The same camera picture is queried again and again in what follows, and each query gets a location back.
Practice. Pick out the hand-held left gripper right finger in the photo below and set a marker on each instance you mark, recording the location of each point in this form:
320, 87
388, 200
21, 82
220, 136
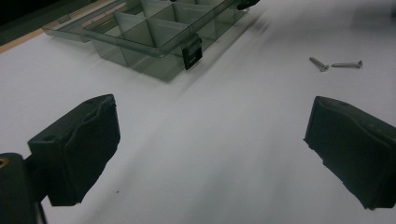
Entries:
358, 149

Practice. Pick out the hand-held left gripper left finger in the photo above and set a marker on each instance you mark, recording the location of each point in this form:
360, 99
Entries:
81, 149

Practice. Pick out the small silver screw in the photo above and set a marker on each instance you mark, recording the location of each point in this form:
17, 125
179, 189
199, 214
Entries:
318, 63
347, 64

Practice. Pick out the clear grey compartment box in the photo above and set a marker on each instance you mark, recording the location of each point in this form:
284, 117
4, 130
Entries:
162, 31

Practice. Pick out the white board sheet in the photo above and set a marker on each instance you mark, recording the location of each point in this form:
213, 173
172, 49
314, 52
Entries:
218, 140

